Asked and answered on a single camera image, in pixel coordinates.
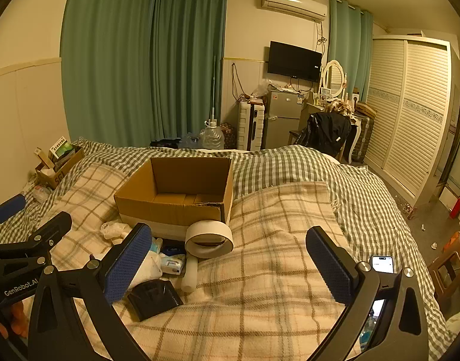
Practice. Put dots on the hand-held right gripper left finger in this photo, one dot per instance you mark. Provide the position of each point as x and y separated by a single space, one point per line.
128 267

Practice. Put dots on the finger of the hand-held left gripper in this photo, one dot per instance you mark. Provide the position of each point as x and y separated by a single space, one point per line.
53 225
11 206

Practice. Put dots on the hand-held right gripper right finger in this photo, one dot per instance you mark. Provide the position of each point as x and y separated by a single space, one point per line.
329 267

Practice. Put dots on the white tissue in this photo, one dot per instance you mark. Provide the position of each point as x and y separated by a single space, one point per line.
115 229

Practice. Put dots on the black pouch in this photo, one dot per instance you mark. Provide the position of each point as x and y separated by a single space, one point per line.
154 299

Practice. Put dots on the tissue packet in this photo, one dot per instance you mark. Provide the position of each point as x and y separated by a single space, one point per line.
173 265

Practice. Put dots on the small dark case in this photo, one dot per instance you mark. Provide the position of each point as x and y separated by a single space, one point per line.
174 250

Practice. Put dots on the white foam tube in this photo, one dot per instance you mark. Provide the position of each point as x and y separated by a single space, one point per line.
190 274

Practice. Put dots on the wide white tape roll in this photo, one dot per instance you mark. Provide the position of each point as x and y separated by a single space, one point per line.
188 246

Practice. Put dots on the large cardboard box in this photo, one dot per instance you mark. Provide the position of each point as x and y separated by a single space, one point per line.
169 210

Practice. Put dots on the person's left hand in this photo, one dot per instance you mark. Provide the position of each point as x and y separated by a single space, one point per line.
18 312

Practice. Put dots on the clear plastic bag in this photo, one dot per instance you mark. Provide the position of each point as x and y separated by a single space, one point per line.
40 194
260 90

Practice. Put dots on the small cardboard box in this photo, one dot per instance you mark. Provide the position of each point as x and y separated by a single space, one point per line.
61 175

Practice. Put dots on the smartphone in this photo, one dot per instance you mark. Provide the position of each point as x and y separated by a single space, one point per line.
383 264

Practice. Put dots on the beige slim carton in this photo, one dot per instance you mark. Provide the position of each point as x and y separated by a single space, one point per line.
42 158

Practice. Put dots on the beige plaid blanket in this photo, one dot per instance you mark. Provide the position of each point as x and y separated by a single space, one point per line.
271 270

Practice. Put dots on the green printed carton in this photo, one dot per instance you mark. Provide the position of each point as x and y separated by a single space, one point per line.
61 148

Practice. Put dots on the green checked quilt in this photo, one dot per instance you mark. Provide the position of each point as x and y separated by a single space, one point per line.
290 165

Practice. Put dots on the brown wooden stool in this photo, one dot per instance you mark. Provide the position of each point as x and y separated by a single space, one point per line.
451 274

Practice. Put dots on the black floor bag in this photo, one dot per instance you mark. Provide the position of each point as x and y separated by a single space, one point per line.
164 143

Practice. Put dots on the teal and orange stool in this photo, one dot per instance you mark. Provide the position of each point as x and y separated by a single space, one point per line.
459 242

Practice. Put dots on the dark wooden chair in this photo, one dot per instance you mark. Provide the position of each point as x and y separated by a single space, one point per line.
295 137

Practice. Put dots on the black jacket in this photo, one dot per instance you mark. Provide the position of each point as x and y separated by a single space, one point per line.
325 131

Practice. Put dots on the dark brown suitcase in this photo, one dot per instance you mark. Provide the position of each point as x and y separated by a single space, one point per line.
363 135

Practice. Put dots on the red fire extinguisher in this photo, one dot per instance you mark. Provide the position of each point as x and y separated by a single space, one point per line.
457 207

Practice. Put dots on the silver small fridge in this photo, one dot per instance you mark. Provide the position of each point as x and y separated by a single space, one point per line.
282 120

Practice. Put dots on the large clear water jug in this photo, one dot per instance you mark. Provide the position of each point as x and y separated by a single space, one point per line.
212 137

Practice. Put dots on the brown fluffy item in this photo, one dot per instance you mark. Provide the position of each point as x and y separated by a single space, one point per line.
340 107

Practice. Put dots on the white ribbed suitcase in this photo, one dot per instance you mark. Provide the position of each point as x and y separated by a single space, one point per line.
248 128

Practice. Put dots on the flat cardboard piece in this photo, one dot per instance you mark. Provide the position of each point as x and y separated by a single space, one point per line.
366 109

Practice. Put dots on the dark patterned bag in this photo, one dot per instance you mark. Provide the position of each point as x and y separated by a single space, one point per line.
228 135

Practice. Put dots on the wide green curtain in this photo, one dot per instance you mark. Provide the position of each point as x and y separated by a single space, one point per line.
106 64

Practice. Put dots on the white louvred wardrobe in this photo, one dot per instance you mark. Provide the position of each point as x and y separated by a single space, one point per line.
406 112

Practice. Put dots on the oval white mirror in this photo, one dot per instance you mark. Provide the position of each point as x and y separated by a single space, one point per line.
333 75

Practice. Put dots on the thin white pole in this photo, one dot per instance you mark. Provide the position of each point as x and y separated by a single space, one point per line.
213 90

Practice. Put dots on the narrow green curtain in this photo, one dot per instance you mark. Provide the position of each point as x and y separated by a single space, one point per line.
188 64

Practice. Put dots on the light green curtain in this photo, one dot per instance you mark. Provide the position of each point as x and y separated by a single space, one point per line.
350 45

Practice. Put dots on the white air conditioner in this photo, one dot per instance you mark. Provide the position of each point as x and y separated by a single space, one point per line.
290 3

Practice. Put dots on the black wall television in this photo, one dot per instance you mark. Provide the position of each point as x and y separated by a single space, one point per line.
293 60

